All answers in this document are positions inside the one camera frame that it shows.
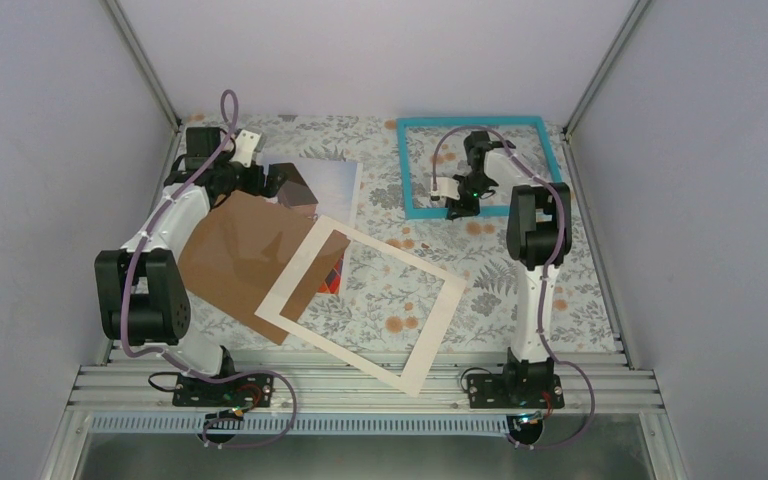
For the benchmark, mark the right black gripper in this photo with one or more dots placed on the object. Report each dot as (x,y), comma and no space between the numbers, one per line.
(463,211)

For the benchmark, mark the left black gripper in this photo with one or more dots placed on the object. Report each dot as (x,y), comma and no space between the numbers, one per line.
(271,187)

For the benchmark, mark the teal wooden picture frame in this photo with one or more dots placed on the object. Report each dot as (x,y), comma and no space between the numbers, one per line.
(471,122)

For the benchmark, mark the printed photo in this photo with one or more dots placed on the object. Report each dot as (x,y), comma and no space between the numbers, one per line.
(317,187)

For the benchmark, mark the brown backing board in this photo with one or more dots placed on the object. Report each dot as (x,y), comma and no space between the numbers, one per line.
(237,252)

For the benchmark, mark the cream mat board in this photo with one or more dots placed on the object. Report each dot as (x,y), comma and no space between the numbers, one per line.
(417,366)

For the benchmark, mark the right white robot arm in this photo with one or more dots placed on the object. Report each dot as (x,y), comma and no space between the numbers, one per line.
(538,238)

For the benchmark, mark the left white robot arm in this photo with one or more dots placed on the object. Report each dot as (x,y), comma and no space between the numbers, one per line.
(142,298)

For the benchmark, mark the floral tablecloth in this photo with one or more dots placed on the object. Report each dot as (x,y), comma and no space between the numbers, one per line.
(384,303)

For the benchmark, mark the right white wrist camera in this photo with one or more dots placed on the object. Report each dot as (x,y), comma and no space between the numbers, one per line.
(444,188)

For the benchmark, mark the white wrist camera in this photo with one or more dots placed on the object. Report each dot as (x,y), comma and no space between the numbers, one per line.
(444,188)
(247,145)

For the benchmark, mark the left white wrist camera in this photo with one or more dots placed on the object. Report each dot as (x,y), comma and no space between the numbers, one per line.
(247,145)

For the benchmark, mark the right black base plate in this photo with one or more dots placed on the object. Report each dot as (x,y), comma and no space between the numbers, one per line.
(492,391)

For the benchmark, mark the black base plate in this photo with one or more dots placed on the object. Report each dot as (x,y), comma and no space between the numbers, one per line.
(492,391)
(254,390)

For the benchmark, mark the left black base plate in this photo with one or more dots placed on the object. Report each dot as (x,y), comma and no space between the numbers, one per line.
(254,390)

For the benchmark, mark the aluminium rail frame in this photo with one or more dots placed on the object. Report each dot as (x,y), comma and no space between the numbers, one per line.
(352,58)

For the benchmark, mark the slotted cable duct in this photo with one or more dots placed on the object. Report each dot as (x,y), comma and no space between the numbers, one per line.
(305,424)

